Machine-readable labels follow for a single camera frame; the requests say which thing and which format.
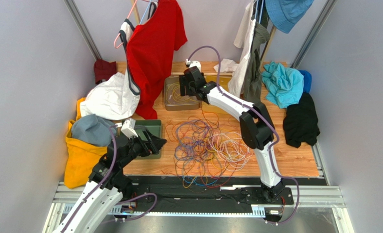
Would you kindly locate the green plastic tray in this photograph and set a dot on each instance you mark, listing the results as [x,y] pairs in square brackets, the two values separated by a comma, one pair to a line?
[155,128]

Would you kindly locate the yellow cloth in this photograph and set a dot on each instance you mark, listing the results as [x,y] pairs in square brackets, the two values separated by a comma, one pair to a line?
[82,156]

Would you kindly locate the dark red cloth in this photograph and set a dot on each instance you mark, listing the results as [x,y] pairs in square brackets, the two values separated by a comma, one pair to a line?
[103,70]

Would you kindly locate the white cloth pile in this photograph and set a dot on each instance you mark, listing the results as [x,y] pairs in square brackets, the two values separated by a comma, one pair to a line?
[115,99]

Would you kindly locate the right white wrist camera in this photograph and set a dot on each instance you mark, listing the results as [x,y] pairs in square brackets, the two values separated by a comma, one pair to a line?
[189,63]

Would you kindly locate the black cloth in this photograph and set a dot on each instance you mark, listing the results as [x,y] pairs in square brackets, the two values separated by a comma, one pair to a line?
[301,122]

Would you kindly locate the yellow plastic tray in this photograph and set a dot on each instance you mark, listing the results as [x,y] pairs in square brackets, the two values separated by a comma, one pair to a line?
[223,81]

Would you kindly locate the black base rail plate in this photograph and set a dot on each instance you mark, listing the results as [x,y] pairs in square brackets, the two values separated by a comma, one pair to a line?
[233,195]

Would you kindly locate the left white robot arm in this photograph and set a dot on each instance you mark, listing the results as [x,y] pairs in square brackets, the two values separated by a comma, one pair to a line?
[107,184]

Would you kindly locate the white crumpled cloth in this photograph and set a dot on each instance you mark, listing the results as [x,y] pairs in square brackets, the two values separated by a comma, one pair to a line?
[226,66]

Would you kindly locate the dark blue cloth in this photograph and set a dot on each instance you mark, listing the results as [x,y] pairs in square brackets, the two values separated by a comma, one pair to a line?
[307,80]

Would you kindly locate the pink clothes hanger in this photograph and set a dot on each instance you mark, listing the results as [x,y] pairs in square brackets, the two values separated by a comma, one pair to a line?
[127,28]

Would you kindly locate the red t-shirt on hanger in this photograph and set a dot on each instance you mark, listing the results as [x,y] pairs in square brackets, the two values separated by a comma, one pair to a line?
[150,53]

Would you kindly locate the olive hanging garment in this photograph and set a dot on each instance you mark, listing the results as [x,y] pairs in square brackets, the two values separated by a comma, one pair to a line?
[252,80]

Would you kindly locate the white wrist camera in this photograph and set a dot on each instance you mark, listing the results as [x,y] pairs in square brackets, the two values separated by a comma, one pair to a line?
[189,63]
[127,128]

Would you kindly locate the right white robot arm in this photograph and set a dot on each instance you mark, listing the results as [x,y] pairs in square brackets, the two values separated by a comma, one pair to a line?
[257,129]

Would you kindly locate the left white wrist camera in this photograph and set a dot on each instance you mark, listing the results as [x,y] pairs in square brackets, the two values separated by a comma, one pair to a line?
[127,128]

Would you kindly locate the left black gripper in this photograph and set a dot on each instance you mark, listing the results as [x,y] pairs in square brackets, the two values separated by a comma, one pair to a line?
[153,144]

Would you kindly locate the blue hanging hat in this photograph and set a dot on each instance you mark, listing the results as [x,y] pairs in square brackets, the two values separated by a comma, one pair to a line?
[285,14]

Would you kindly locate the white hanging shirt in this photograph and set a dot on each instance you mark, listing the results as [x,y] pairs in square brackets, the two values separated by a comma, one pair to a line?
[243,40]

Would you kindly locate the grey blue cloth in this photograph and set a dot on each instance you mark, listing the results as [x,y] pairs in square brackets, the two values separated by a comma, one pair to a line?
[94,130]

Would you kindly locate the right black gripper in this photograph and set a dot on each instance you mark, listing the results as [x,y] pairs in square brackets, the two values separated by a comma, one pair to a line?
[184,85]

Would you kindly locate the turquoise cloth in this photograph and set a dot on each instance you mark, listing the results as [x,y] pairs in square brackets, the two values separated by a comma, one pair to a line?
[284,84]

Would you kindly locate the grey metal tray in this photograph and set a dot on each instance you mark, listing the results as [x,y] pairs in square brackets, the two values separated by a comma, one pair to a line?
[172,99]

